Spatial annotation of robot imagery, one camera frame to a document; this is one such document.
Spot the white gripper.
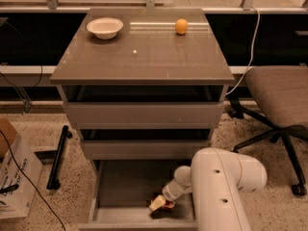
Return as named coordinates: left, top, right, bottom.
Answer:
left=149, top=179, right=192, bottom=212

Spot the grey top drawer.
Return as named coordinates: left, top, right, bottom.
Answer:
left=64, top=102, right=223, bottom=129

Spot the black metal bar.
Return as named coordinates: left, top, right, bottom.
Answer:
left=46, top=125, right=72, bottom=190

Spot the brown cardboard box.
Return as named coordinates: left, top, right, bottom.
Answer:
left=0, top=118, right=18, bottom=159

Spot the white paper bowl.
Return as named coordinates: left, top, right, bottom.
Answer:
left=87, top=17, right=123, bottom=39

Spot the grey drawer cabinet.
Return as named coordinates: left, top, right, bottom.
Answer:
left=49, top=8, right=235, bottom=175

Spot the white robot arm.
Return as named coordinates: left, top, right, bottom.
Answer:
left=149, top=147, right=268, bottom=231

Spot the black floor cable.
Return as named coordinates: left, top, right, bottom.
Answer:
left=0, top=129, right=67, bottom=231

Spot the grey open bottom drawer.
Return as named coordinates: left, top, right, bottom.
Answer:
left=78, top=160, right=197, bottom=231

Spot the red coke can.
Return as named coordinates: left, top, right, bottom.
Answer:
left=160, top=200, right=175, bottom=209

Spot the white cardboard box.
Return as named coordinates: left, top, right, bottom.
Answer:
left=0, top=136, right=42, bottom=219

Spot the white cable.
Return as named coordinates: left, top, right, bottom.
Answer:
left=225, top=7, right=261, bottom=97

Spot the grey middle drawer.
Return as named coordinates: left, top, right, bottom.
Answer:
left=81, top=140, right=211, bottom=160

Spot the orange fruit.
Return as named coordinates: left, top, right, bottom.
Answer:
left=175, top=19, right=188, bottom=35

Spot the grey office chair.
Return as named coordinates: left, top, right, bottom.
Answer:
left=228, top=65, right=308, bottom=196

